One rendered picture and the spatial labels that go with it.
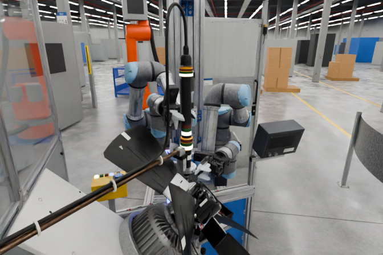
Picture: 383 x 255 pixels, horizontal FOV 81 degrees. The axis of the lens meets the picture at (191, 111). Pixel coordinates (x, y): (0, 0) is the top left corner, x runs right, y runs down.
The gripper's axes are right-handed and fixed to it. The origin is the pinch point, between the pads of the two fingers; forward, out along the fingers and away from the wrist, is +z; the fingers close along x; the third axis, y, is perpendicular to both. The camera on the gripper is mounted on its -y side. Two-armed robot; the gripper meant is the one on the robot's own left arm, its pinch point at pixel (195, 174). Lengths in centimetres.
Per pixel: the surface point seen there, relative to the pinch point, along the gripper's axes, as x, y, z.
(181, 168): -12.2, 3.3, 15.2
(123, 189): 18.9, -32.7, 11.3
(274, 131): -7, 17, -56
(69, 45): -2, -442, -185
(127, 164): -17.7, -6.0, 31.0
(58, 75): 52, -416, -144
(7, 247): -20, 1, 63
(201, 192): -9.6, 13.6, 17.9
